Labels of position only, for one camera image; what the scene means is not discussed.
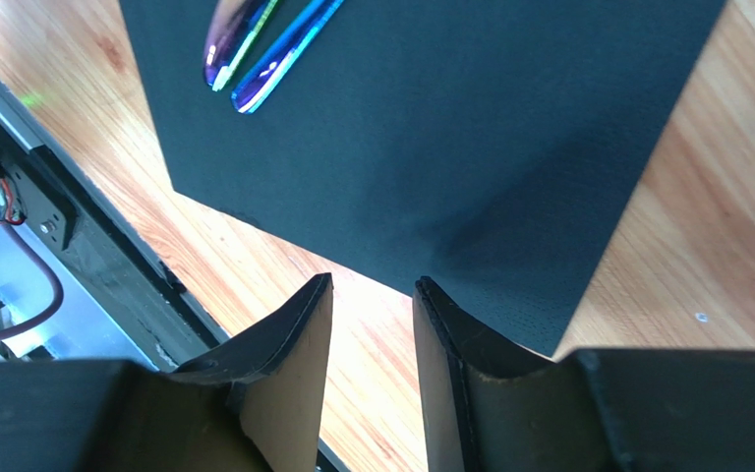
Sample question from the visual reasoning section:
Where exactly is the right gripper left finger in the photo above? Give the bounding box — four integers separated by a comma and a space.
0, 273, 333, 471

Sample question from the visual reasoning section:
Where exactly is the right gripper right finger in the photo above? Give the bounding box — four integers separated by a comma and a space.
413, 277, 755, 471

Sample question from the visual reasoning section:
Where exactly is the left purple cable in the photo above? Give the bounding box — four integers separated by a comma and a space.
0, 222, 66, 349

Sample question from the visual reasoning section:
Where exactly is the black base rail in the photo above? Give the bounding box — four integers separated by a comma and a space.
0, 38, 353, 472

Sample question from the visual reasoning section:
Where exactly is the iridescent spoon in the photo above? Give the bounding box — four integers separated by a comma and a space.
231, 0, 343, 114

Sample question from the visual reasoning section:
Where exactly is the black paper napkin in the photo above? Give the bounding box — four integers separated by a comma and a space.
121, 1, 724, 355

